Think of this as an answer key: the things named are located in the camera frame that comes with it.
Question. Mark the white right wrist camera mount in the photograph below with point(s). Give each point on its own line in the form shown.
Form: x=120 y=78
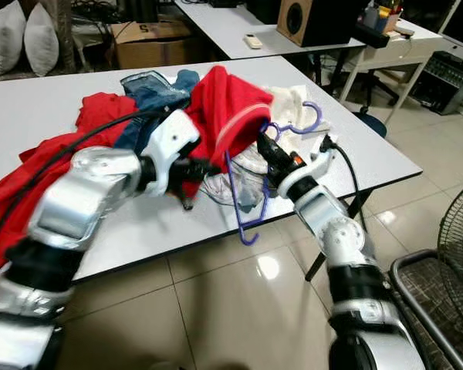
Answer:
x=312 y=169

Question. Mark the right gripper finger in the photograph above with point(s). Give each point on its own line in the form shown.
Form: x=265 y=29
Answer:
x=266 y=145

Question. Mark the white remote control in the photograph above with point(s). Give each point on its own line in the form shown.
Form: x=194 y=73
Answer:
x=252 y=41

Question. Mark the white garment with label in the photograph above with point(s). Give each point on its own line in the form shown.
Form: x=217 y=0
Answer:
x=293 y=100

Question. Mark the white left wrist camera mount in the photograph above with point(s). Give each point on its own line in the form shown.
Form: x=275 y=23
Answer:
x=170 y=139

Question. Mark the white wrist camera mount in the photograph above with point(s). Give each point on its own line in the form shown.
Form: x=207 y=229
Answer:
x=312 y=169
x=170 y=139

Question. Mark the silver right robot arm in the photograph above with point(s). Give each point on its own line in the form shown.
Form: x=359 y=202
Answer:
x=347 y=247

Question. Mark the white pillow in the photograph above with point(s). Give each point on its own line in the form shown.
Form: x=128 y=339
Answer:
x=4 y=38
x=41 y=38

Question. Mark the white table black edge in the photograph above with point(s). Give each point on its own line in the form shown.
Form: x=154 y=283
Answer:
x=139 y=239

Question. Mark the dark blue stool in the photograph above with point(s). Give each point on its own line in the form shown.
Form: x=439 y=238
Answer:
x=373 y=123

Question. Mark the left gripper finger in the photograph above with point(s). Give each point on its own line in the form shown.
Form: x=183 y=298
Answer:
x=187 y=202

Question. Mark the plaid chair grey frame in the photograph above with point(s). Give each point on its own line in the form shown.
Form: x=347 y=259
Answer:
x=440 y=308

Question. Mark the wooden black speaker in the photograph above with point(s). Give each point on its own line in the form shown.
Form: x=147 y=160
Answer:
x=320 y=21

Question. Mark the plain red garment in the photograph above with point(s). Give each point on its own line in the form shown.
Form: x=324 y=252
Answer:
x=100 y=112

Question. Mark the black organizer box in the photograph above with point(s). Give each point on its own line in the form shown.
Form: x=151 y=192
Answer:
x=378 y=31

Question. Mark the purple clothes hanger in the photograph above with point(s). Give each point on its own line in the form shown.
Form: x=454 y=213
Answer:
x=321 y=116

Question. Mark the black amplifier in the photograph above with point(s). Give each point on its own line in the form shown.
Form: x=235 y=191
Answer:
x=444 y=81

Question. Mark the brown cardboard box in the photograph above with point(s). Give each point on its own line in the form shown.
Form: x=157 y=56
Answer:
x=154 y=46

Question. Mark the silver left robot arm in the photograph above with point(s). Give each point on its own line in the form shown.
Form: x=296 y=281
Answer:
x=77 y=200

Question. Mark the blue jeans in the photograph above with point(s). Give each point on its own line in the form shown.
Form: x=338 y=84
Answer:
x=154 y=89

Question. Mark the white desk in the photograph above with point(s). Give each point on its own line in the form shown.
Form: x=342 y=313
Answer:
x=239 y=19

